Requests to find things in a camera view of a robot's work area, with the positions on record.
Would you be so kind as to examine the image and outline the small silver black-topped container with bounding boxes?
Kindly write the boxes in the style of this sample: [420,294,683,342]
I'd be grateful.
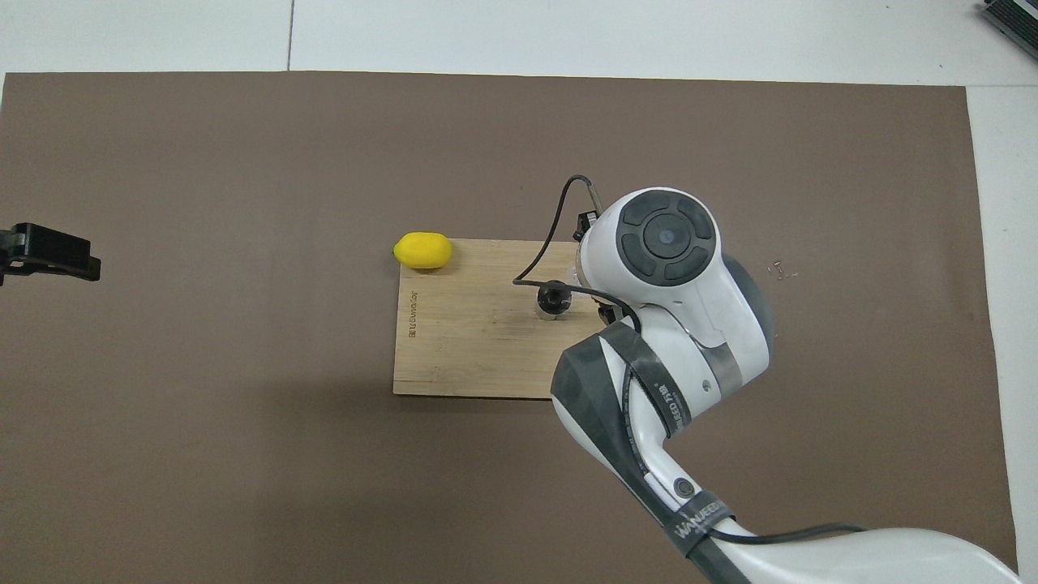
[536,280,574,323]

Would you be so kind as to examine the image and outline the wooden cutting board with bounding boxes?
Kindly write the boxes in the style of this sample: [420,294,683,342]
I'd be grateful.
[392,238,605,401]

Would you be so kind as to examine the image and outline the yellow lemon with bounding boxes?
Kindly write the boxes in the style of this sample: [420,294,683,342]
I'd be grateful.
[393,232,453,271]

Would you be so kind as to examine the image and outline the grey ribbed object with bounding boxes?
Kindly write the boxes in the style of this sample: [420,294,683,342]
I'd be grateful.
[980,0,1038,51]

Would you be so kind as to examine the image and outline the black cable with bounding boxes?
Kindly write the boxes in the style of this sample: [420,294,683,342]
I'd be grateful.
[513,174,643,335]

